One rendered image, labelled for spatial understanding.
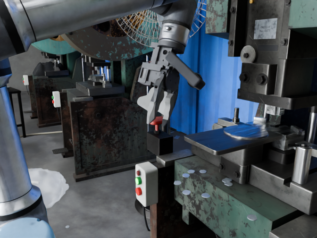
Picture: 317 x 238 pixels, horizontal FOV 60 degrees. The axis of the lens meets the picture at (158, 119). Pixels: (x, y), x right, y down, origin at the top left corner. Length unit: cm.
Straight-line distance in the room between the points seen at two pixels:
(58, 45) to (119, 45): 174
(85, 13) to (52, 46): 313
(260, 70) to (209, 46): 206
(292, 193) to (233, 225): 17
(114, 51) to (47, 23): 151
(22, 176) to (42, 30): 33
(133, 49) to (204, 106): 119
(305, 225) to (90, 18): 61
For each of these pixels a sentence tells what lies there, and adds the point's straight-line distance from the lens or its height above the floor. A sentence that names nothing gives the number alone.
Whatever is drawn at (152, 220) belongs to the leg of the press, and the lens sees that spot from 108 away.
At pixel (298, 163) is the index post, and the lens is 73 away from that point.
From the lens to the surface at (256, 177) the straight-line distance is 81.
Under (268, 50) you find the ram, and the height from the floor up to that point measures 101.
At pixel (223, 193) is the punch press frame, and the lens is 79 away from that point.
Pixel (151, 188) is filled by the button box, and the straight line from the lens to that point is 95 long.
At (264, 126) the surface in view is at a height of 78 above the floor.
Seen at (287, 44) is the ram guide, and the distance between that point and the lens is 74.
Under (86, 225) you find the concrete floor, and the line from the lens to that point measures 178.
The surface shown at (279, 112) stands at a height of 83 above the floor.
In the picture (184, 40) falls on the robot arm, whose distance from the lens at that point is 72.
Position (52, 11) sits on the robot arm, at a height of 107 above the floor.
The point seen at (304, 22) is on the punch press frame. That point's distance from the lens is 71.
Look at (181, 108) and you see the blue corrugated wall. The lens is 327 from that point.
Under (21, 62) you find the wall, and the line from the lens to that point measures 715.
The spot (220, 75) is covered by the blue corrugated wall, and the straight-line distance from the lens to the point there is 272.
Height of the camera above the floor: 102
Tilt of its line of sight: 15 degrees down
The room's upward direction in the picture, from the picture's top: straight up
